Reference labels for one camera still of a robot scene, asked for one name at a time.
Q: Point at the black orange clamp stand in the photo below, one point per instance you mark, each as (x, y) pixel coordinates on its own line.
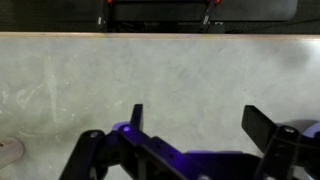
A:
(188, 16)

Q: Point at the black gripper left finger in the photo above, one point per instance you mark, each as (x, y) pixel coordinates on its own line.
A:
(136, 119)

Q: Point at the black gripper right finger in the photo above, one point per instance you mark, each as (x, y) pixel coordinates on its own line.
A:
(257, 126)

